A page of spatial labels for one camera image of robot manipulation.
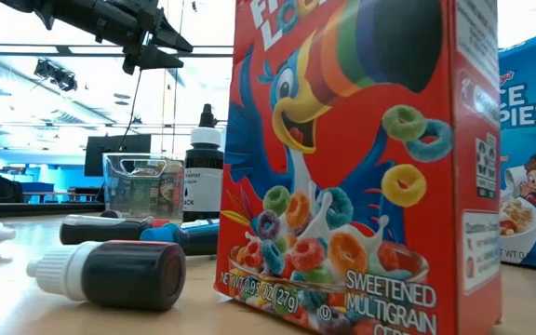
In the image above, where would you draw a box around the dark red bottle white cap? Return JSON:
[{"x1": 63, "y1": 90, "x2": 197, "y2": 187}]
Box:
[{"x1": 25, "y1": 239, "x2": 188, "y2": 313}]

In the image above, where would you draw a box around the black dropper bottle white label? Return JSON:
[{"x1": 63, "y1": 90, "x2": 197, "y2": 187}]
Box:
[{"x1": 182, "y1": 102, "x2": 226, "y2": 223}]

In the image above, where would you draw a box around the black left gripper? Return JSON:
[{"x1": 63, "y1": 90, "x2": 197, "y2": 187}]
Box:
[{"x1": 0, "y1": 0, "x2": 194, "y2": 75}]

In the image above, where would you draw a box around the black hanging cable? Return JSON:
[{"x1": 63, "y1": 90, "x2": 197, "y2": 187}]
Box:
[{"x1": 94, "y1": 69, "x2": 143, "y2": 204}]

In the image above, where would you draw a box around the red Froot Loops cereal box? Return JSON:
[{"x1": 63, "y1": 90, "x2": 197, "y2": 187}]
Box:
[{"x1": 214, "y1": 0, "x2": 504, "y2": 335}]

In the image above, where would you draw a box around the black ceiling mounted device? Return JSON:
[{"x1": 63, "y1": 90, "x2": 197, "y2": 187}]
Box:
[{"x1": 33, "y1": 58, "x2": 79, "y2": 93}]

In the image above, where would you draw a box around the thin hanging cord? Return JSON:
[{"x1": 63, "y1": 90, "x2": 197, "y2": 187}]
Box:
[
  {"x1": 170, "y1": 0, "x2": 186, "y2": 155},
  {"x1": 159, "y1": 0, "x2": 170, "y2": 155}
]

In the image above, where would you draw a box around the black monitor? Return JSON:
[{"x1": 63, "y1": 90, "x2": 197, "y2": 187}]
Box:
[{"x1": 84, "y1": 134, "x2": 153, "y2": 178}]

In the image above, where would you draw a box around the blue food colouring tube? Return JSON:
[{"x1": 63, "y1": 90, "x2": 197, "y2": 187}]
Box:
[{"x1": 140, "y1": 219, "x2": 221, "y2": 257}]

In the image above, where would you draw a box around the blue Rice Krispies cereal box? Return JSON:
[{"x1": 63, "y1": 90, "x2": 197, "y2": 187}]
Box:
[{"x1": 498, "y1": 23, "x2": 536, "y2": 274}]

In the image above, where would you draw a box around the clear plastic bin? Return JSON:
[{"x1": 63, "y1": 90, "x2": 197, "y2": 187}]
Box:
[{"x1": 102, "y1": 152, "x2": 187, "y2": 221}]

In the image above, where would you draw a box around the black tube red cap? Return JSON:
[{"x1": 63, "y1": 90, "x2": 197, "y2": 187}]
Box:
[{"x1": 58, "y1": 214, "x2": 171, "y2": 247}]

